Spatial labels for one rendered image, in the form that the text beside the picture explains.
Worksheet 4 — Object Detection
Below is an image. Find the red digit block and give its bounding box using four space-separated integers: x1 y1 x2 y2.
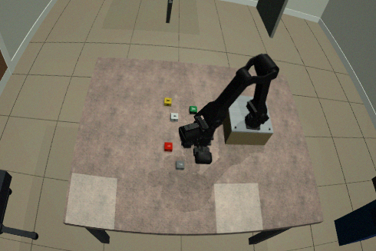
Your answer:
164 142 173 152

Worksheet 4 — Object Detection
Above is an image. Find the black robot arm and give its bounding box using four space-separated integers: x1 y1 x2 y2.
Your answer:
179 54 279 148

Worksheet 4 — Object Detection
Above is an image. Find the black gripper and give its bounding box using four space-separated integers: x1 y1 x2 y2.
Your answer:
195 135 214 164

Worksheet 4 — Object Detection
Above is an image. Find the small green block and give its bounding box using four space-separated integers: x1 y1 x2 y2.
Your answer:
190 106 197 114

